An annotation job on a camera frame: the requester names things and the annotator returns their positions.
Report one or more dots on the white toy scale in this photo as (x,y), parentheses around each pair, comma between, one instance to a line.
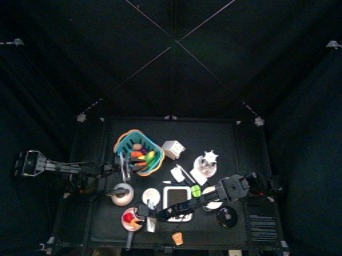
(176,195)

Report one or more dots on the small white oval dish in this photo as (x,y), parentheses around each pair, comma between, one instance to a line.
(151,196)

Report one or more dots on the grey frame corner bracket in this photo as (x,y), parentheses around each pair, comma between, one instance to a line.
(80,117)
(333,44)
(16,42)
(259,121)
(170,117)

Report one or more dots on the silver metal utensil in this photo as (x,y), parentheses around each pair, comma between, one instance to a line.
(126,173)

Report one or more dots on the green toy vegetable piece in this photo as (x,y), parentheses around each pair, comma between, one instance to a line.
(195,190)

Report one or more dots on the purple toy vegetable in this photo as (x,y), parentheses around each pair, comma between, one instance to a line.
(143,150)

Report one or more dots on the toy frying pan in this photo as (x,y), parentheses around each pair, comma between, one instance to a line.
(131,226)

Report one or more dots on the red toy tomato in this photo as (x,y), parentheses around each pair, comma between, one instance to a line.
(128,218)

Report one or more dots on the white round plate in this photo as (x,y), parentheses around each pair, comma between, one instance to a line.
(204,167)

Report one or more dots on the yellow green toy squash half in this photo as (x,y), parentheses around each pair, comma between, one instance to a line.
(151,155)

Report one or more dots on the teal basket with orange rim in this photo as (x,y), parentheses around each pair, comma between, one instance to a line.
(147,141)

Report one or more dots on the white toy toaster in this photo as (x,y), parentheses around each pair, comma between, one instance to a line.
(172,149)

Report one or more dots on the white saucer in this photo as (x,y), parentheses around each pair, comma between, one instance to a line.
(214,204)

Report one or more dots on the beige toy egg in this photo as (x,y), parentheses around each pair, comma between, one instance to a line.
(136,146)

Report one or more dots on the white round bowl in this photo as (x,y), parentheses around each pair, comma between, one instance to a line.
(120,195)

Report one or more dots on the white spiky toy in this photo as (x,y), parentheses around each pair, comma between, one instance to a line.
(210,156)

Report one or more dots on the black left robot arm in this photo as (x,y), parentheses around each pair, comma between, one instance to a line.
(57,165)

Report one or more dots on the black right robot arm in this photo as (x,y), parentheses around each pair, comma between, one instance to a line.
(234,189)

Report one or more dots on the black round disc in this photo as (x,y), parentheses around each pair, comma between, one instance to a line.
(226,216)

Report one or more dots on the orange toy carrot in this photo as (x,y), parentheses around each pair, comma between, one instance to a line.
(135,154)

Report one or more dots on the orange toy bread slice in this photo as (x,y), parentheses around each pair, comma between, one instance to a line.
(178,238)

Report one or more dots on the white rectangular card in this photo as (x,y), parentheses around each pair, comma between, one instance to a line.
(178,174)
(198,176)

